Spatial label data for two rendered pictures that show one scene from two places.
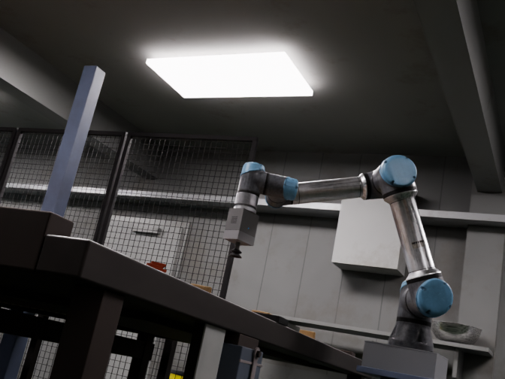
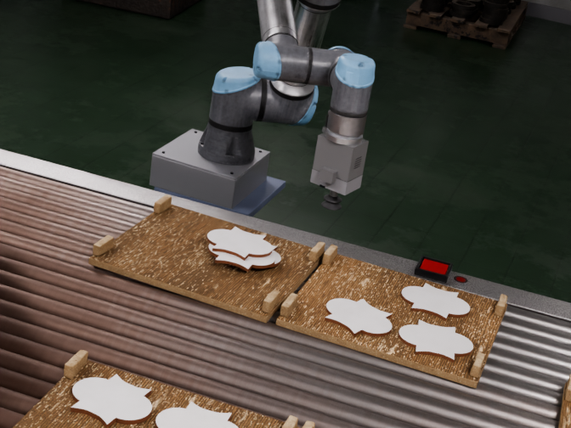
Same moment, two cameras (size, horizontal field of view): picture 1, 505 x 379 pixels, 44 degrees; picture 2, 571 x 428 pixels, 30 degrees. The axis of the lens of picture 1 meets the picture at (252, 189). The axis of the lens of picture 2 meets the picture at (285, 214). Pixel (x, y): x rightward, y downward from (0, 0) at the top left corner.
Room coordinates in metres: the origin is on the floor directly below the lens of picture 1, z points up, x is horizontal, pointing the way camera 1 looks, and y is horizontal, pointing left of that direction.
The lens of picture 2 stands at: (2.48, 1.94, 1.99)
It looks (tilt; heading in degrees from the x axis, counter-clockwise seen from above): 25 degrees down; 259
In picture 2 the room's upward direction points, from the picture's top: 9 degrees clockwise
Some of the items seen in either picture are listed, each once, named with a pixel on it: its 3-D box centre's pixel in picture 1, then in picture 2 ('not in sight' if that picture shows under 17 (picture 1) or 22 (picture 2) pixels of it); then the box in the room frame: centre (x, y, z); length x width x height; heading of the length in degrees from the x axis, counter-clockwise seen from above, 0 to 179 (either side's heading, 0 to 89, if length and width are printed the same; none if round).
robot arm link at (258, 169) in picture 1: (252, 180); (353, 84); (2.02, 0.01, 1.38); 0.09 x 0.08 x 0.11; 91
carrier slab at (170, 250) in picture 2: not in sight; (212, 257); (2.24, -0.09, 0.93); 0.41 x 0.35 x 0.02; 151
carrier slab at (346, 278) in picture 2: not in sight; (396, 313); (1.86, 0.11, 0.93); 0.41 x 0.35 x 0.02; 152
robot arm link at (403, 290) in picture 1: (417, 300); (237, 94); (2.16, -0.63, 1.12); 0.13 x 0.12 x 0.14; 1
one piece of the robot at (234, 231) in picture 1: (239, 225); (336, 159); (2.02, 0.02, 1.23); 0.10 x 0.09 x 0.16; 49
